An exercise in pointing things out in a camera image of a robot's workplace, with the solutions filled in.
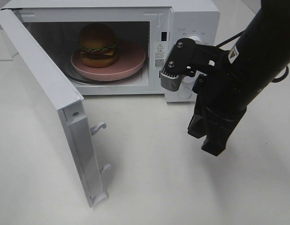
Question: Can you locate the round white door button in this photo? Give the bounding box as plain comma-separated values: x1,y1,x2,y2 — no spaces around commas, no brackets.
177,88,195,100

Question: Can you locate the upper white power knob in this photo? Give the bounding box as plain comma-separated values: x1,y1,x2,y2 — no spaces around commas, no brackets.
188,34,204,45

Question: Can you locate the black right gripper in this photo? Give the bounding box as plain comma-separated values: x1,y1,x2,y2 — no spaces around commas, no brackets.
163,38,246,156

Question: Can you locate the white microwave oven body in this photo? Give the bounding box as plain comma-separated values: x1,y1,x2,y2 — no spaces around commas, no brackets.
0,0,220,102

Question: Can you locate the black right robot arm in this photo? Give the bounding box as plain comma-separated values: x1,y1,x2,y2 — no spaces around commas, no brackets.
160,0,290,156

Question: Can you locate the white microwave door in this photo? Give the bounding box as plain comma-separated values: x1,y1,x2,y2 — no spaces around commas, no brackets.
0,9,107,207

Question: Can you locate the white timer knob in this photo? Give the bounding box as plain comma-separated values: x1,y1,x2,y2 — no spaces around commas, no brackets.
183,76,196,83

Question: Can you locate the burger with lettuce and cheese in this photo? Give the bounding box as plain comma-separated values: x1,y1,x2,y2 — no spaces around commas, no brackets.
78,23,118,68

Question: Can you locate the pink round plate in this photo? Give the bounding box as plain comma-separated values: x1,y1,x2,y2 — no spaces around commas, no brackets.
71,40,146,82

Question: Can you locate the glass microwave turntable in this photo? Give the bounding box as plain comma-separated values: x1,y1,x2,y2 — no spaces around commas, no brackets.
64,69,143,85

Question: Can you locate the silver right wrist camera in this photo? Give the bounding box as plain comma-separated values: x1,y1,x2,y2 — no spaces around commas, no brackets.
160,69,182,92

